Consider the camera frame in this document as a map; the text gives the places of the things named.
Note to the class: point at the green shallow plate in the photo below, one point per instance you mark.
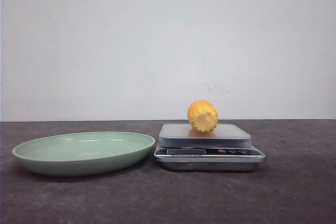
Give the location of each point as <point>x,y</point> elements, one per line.
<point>84,153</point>

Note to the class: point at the yellow corn cob piece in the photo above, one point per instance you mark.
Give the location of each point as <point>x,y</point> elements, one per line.
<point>202,116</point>

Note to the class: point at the silver digital kitchen scale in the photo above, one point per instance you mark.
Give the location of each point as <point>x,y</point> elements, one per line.
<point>227,148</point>

